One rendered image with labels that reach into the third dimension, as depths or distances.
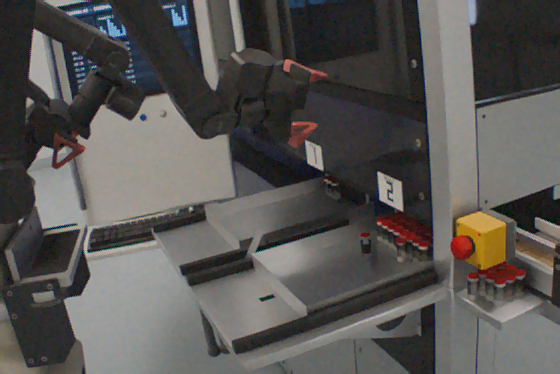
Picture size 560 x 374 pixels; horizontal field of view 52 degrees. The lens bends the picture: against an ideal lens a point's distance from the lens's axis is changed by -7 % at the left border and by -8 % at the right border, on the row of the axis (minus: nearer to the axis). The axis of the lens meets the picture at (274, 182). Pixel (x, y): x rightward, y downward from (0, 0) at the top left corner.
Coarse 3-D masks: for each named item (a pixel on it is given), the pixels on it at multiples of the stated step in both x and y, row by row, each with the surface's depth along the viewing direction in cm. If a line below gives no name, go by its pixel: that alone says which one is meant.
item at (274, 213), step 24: (264, 192) 161; (288, 192) 164; (312, 192) 166; (216, 216) 157; (240, 216) 156; (264, 216) 154; (288, 216) 151; (312, 216) 149; (336, 216) 141; (360, 216) 143; (240, 240) 133; (264, 240) 135
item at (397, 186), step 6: (378, 174) 122; (378, 180) 122; (384, 180) 120; (390, 180) 118; (396, 180) 116; (384, 186) 121; (390, 186) 119; (396, 186) 116; (384, 192) 121; (396, 192) 117; (384, 198) 122; (396, 198) 118; (390, 204) 120; (396, 204) 118; (402, 210) 116
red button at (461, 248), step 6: (456, 240) 96; (462, 240) 96; (468, 240) 96; (456, 246) 96; (462, 246) 95; (468, 246) 95; (456, 252) 96; (462, 252) 95; (468, 252) 95; (456, 258) 97; (462, 258) 96
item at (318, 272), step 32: (352, 224) 133; (256, 256) 125; (288, 256) 129; (320, 256) 128; (352, 256) 126; (384, 256) 123; (288, 288) 109; (320, 288) 115; (352, 288) 113; (384, 288) 108
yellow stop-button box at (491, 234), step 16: (464, 224) 98; (480, 224) 96; (496, 224) 95; (512, 224) 96; (480, 240) 94; (496, 240) 95; (512, 240) 97; (480, 256) 95; (496, 256) 96; (512, 256) 98
